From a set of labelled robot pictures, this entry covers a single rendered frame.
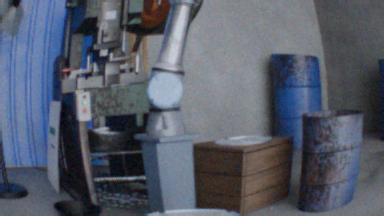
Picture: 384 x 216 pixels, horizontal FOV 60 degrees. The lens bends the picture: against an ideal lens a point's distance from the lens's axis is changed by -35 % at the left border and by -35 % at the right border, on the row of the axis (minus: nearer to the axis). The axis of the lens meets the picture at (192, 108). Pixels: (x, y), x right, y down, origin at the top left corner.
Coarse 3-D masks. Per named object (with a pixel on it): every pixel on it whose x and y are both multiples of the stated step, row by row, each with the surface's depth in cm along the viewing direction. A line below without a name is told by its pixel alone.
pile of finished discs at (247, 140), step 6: (228, 138) 243; (234, 138) 244; (240, 138) 244; (246, 138) 234; (252, 138) 233; (258, 138) 235; (264, 138) 232; (270, 138) 230; (222, 144) 225; (228, 144) 220; (234, 144) 219; (240, 144) 217; (246, 144) 217; (252, 144) 217
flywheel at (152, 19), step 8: (144, 0) 285; (152, 0) 275; (168, 0) 257; (144, 8) 285; (152, 8) 275; (160, 8) 265; (168, 8) 250; (144, 16) 279; (152, 16) 275; (160, 16) 258; (144, 24) 276; (152, 24) 267; (160, 24) 260
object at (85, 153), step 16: (64, 64) 260; (64, 96) 242; (64, 112) 247; (64, 128) 251; (80, 128) 213; (64, 144) 261; (64, 160) 266; (80, 160) 226; (64, 176) 273; (80, 176) 232; (80, 192) 235; (96, 192) 217
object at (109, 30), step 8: (112, 0) 242; (120, 0) 244; (104, 8) 239; (112, 8) 242; (120, 8) 244; (104, 16) 239; (112, 16) 242; (120, 16) 245; (104, 24) 239; (112, 24) 243; (96, 32) 241; (104, 32) 237; (112, 32) 240; (96, 40) 240; (104, 40) 238; (112, 40) 241
